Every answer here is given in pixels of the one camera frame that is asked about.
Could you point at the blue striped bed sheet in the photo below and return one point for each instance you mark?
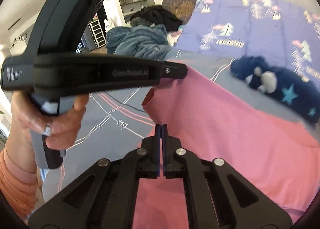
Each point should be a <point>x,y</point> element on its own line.
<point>115,122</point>

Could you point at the person's left hand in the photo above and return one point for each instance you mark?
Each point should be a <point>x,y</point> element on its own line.
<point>26,118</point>

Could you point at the teal fleece blanket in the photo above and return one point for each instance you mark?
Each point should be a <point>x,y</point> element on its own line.
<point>140,41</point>

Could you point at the white shelf rack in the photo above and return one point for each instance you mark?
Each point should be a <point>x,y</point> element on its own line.
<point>97,33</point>

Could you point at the black clothes pile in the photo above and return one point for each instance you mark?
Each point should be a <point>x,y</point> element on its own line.
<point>156,15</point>

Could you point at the orange left sleeve forearm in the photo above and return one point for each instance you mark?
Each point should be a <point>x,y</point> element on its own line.
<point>19,180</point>

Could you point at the navy star fleece garment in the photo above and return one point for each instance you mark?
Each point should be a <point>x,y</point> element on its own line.
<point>281,84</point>

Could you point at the pink shirt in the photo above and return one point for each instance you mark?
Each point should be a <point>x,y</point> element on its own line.
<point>278,157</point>

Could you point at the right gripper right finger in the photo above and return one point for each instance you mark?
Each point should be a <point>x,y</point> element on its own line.
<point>216,195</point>

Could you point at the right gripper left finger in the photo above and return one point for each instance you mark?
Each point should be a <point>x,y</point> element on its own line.
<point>104,196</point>

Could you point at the purple tree print duvet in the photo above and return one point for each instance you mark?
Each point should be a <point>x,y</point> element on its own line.
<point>282,33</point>

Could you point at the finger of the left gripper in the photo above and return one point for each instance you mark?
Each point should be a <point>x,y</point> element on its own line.
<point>172,70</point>

